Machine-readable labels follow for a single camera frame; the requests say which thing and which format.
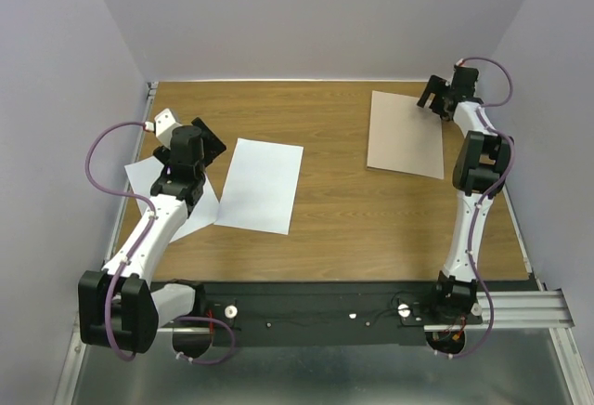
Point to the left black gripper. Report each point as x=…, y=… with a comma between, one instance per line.
x=212, y=145

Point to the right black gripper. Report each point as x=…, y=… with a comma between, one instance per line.
x=434, y=86

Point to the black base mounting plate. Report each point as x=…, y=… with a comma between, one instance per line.
x=311, y=313

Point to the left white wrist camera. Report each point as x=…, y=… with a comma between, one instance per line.
x=165, y=122

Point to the white paper sheet centre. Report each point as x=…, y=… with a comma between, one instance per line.
x=260, y=187

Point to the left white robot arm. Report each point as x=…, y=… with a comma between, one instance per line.
x=117, y=307

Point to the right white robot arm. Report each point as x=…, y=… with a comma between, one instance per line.
x=483, y=164

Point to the tan paper folder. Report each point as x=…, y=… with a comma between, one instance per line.
x=403, y=137

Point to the aluminium frame rail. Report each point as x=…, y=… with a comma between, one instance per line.
x=530, y=310

